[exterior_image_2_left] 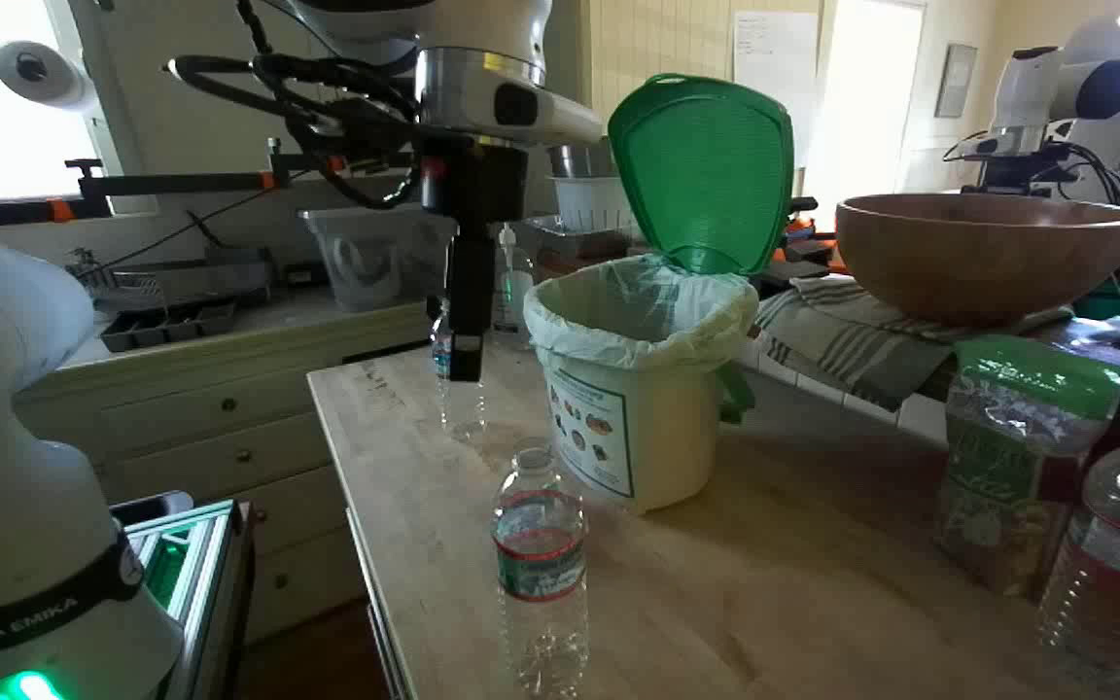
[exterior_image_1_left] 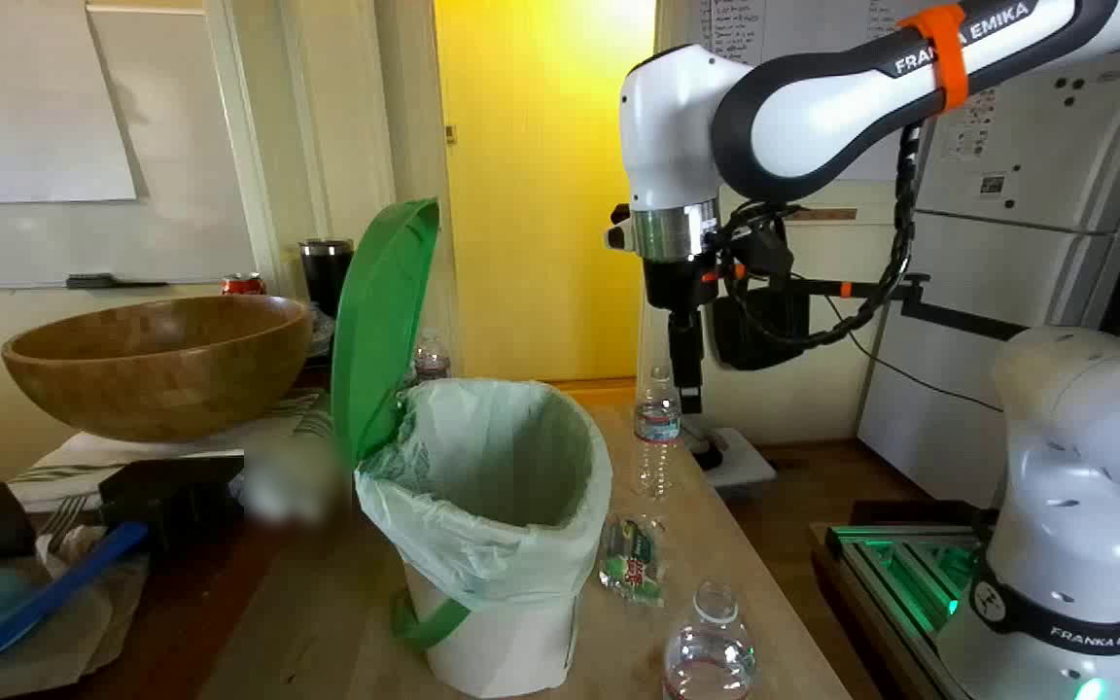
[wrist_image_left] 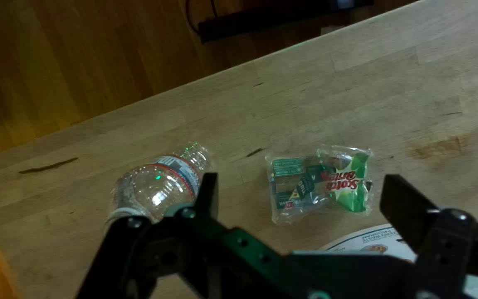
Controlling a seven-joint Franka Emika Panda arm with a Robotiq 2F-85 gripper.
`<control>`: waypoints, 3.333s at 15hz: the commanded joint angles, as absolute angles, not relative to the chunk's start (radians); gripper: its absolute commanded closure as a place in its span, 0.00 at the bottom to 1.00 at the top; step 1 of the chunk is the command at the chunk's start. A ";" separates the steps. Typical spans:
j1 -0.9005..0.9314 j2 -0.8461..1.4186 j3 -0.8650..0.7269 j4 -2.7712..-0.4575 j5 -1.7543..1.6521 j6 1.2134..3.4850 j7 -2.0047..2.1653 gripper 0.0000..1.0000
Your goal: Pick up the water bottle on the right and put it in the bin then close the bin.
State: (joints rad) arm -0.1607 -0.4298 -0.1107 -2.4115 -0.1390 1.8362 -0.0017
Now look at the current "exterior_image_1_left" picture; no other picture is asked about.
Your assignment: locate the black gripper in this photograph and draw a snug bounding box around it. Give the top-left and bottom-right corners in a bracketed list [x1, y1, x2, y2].
[647, 262, 720, 415]

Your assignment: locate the white bin with green liner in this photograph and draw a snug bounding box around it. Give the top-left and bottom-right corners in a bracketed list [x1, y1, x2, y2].
[334, 382, 613, 697]

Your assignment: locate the green bin lid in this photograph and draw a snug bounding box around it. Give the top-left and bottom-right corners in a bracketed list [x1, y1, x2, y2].
[332, 198, 440, 468]

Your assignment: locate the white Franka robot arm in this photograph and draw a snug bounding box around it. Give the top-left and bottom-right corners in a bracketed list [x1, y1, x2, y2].
[618, 0, 1120, 700]

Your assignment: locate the small clear water bottle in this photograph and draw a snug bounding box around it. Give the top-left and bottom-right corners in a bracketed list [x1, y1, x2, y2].
[661, 585, 758, 700]

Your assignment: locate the black hanging bag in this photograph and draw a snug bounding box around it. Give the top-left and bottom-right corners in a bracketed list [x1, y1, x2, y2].
[706, 253, 809, 370]

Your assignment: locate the green lit robot controller box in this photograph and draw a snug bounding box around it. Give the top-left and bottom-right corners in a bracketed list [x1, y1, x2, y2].
[824, 527, 978, 656]

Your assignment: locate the dark travel mug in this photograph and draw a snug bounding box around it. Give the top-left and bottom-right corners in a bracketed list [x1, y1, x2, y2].
[299, 240, 352, 315]

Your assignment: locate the striped dish towel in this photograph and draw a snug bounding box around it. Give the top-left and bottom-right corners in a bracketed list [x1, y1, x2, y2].
[228, 398, 342, 522]

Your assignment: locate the red soda can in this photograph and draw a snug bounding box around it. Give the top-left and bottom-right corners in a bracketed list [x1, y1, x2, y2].
[223, 271, 269, 297]

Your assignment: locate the large wooden bowl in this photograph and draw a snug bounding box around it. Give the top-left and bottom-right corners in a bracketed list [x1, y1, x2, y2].
[0, 297, 312, 445]

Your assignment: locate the whiteboard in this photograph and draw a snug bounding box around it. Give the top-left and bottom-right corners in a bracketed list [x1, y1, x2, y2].
[0, 0, 137, 208]

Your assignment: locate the blue plastic handle tool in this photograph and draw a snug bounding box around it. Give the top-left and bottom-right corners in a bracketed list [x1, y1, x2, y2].
[0, 522, 147, 654]

